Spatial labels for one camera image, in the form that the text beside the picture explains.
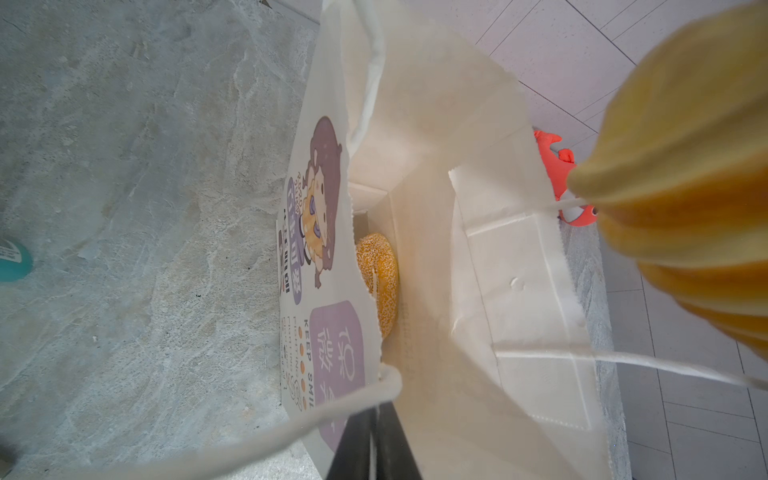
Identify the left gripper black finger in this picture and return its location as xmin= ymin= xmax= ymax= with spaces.
xmin=325 ymin=402 xmax=422 ymax=480

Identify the small bread roll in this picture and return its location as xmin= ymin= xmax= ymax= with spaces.
xmin=356 ymin=233 xmax=399 ymax=339

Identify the white printed paper bag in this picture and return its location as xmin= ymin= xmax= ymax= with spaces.
xmin=35 ymin=0 xmax=768 ymax=480

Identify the spiral twisted bread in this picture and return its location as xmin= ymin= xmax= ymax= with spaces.
xmin=567 ymin=1 xmax=767 ymax=357

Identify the red shark plush toy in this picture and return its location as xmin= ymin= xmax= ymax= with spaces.
xmin=534 ymin=130 xmax=597 ymax=227

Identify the teal tube bottle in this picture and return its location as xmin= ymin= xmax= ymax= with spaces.
xmin=0 ymin=238 xmax=33 ymax=283

